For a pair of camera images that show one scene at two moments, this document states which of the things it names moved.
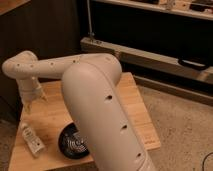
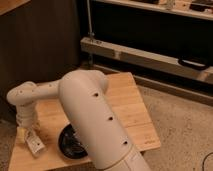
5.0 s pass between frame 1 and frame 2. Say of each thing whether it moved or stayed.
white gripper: moved
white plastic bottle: stayed
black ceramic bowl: stayed
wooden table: stayed
